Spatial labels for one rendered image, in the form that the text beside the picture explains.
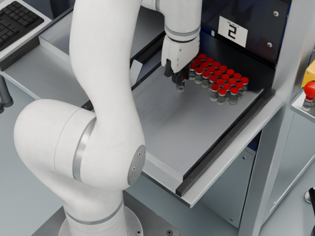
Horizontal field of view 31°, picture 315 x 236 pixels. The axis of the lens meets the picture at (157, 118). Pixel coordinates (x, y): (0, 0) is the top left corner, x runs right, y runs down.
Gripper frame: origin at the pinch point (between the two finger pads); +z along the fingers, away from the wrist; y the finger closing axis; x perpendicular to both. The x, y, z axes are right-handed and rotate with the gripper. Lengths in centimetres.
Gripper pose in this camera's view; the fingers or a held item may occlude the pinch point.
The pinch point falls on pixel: (180, 74)
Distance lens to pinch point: 146.2
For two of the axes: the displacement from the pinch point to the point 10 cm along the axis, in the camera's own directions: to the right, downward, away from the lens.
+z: 0.1, 6.2, 7.9
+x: 7.7, 5.0, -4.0
